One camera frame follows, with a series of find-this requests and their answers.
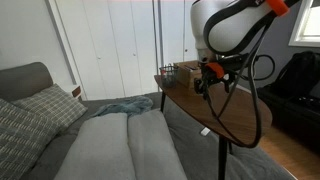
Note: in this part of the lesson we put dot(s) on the grey plaid pillow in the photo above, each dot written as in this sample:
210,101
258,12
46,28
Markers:
53,105
23,136

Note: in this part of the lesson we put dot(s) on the black leather bench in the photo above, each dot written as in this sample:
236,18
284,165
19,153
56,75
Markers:
293,113

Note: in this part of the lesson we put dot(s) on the white window frame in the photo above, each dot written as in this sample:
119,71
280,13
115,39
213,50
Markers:
300,33

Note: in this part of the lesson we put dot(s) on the black backpack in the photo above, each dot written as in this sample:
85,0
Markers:
300,73

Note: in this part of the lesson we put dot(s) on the small white tag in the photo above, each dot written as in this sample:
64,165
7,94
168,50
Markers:
205,131

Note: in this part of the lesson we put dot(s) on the blue-grey crumpled blanket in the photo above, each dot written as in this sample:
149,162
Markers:
128,106

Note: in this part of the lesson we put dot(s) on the white nightstand with wood front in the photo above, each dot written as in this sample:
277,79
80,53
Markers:
75,90

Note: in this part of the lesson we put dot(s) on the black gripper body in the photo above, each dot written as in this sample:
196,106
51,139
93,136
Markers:
213,80

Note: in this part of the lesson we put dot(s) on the dark grey sofa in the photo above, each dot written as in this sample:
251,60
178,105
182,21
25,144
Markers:
200,156

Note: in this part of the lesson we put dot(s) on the brown cardboard box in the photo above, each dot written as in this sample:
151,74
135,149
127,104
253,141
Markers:
186,75

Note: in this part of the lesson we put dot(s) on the brown wooden side table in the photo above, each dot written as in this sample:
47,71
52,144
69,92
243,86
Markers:
233,113

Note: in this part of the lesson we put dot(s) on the light grey cushion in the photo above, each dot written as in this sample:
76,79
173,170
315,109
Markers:
100,150
153,146

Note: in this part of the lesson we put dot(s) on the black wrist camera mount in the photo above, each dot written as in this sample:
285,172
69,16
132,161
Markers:
233,63

